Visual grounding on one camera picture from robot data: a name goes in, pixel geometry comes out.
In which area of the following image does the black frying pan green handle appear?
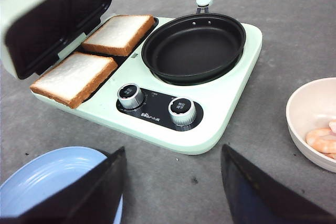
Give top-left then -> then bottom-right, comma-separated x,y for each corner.
141,0 -> 246,86

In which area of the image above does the right silver control knob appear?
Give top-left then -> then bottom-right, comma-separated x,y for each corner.
168,97 -> 196,126

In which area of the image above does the blue plastic plate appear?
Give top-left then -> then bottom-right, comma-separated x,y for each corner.
0,146 -> 123,224

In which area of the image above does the mint green sandwich maker lid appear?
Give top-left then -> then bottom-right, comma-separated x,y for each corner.
1,0 -> 112,79

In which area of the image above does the mint green breakfast maker base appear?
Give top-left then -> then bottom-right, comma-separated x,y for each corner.
35,24 -> 263,155

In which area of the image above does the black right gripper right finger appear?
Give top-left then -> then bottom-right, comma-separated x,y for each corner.
221,144 -> 335,223

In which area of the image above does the pink shrimp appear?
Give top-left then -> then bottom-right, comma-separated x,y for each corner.
306,120 -> 335,159

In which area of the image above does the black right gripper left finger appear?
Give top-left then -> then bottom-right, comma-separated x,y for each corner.
0,146 -> 128,224

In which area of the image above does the white bread slice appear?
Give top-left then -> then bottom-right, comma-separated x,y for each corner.
30,52 -> 118,109
82,15 -> 154,56

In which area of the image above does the left silver control knob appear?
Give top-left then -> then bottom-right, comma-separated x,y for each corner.
117,83 -> 144,109

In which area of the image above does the silver control knob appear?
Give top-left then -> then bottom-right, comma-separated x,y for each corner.
168,97 -> 196,126
117,83 -> 144,109

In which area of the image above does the beige ribbed bowl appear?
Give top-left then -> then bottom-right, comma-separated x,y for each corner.
286,77 -> 335,173

